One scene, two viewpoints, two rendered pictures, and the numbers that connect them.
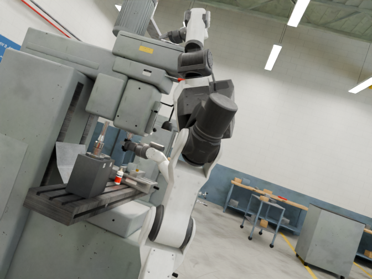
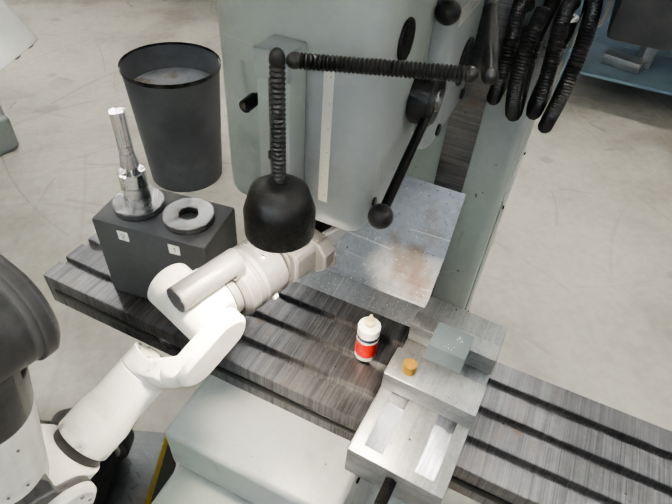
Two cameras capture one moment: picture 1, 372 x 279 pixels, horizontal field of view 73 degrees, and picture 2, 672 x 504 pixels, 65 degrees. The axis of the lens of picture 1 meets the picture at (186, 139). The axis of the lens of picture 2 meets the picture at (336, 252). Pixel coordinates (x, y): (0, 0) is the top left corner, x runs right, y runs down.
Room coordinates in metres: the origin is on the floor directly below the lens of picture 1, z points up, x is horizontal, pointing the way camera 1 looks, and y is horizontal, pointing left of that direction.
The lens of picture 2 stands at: (1.77, -0.25, 1.76)
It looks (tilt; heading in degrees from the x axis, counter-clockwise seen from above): 43 degrees down; 102
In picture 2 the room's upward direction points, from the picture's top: 5 degrees clockwise
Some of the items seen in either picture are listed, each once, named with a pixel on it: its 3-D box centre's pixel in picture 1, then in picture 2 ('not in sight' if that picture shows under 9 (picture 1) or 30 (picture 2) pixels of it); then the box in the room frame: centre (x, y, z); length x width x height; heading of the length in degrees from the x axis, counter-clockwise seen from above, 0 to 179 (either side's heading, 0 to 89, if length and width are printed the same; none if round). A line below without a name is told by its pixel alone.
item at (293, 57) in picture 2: not in sight; (392, 68); (1.72, 0.16, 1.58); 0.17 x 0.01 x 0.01; 12
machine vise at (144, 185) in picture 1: (132, 176); (434, 386); (1.85, 0.27, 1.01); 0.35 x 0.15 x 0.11; 77
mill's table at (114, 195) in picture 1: (113, 190); (340, 364); (1.68, 0.34, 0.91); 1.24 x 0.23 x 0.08; 169
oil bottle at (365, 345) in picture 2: (119, 175); (368, 335); (1.72, 0.35, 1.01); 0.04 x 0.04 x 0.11
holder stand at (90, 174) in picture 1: (92, 172); (171, 247); (1.32, 0.40, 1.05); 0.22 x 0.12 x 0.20; 178
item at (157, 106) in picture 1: (153, 118); (281, 137); (1.60, 0.24, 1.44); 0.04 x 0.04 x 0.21; 79
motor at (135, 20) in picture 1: (134, 16); not in sight; (1.67, 0.59, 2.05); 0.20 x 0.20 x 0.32
